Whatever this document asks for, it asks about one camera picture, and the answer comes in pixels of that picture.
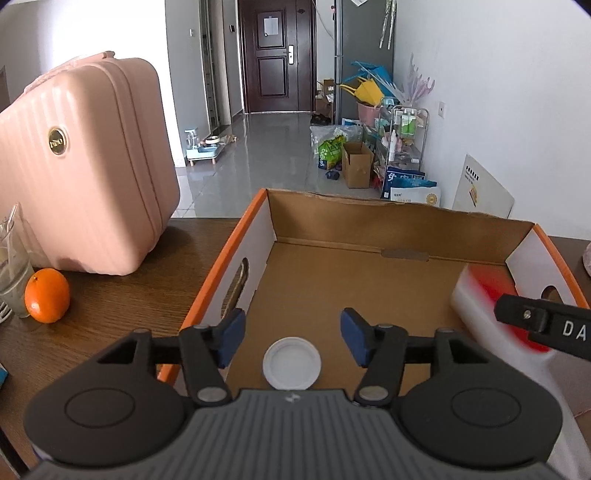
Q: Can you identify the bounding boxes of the yellow bag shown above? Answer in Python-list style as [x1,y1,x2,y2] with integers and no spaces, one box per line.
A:
[341,76,385,106]

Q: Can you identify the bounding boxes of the pink plastic bucket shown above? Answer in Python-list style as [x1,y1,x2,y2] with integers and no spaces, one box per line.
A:
[358,102,382,127]

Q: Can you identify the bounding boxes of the blue and white carton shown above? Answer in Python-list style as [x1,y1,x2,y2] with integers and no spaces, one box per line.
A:
[381,170,441,205]

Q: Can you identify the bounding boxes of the white round lid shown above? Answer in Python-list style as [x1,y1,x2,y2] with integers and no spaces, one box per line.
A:
[262,337,322,391]

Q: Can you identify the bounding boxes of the bundle of pale pink hangers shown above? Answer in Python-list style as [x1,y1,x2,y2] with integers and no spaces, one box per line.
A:
[397,53,435,106]

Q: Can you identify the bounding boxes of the dark brown entrance door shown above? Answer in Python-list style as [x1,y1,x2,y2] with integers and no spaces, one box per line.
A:
[239,0,317,114]

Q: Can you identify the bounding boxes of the white board with print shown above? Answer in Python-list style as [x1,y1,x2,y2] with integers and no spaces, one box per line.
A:
[452,154,515,219]

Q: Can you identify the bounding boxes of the grey refrigerator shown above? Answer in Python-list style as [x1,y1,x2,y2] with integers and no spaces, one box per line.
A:
[333,0,395,125]

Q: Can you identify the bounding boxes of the pet feeder stand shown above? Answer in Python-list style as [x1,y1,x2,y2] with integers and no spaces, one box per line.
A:
[185,128,220,168]

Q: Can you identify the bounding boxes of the metal rack with bottles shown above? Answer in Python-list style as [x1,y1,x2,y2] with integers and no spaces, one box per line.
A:
[376,105,429,185]

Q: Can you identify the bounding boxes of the orange fruit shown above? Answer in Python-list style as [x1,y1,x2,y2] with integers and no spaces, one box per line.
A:
[24,268,71,324]

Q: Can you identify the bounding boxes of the green printed bag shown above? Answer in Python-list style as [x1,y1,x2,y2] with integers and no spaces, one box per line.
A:
[317,135,347,171]

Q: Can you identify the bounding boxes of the clear plastic bag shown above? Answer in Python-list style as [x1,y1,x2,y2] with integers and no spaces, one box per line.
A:
[310,124,363,148]

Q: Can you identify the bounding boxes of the blue folded plastic items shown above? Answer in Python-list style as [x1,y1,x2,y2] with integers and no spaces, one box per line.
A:
[350,61,393,93]

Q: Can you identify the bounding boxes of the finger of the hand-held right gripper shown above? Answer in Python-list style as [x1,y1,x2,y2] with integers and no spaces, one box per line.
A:
[494,294,550,335]

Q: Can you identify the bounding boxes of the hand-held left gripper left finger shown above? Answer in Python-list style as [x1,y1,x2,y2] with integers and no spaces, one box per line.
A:
[95,308,246,409]

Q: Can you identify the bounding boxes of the small brown cardboard box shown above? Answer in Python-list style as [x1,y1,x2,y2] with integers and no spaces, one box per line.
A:
[342,142,376,189]

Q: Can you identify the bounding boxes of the cardboard box with orange rim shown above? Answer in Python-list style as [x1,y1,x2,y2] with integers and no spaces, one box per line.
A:
[157,187,591,393]

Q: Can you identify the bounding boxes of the clear glass cup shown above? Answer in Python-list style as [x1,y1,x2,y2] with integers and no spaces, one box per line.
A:
[0,203,35,319]

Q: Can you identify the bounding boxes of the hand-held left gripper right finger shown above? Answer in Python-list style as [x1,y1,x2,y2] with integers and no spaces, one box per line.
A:
[341,308,490,409]

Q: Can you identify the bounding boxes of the white bottle with red cap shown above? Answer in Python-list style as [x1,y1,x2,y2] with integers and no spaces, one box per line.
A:
[450,265,591,476]

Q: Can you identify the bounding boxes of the pink hard-shell suitcase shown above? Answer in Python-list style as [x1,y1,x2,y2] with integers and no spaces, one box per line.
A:
[0,51,182,277]

